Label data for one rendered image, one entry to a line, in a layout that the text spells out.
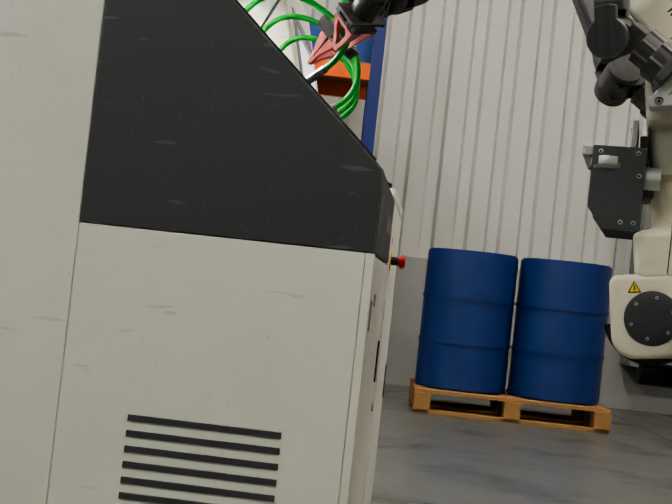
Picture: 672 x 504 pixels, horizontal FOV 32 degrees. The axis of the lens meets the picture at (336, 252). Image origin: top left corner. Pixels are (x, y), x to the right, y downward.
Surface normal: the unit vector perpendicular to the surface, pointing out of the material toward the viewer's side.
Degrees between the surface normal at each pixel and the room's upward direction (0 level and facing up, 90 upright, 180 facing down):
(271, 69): 90
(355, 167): 90
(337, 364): 90
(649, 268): 90
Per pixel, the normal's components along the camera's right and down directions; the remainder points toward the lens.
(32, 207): -0.08, -0.04
